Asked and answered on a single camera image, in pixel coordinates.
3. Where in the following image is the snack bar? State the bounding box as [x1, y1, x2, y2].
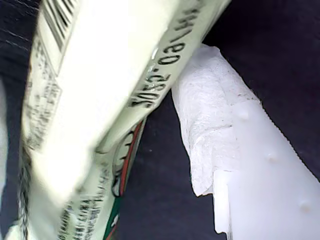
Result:
[4, 0, 232, 240]

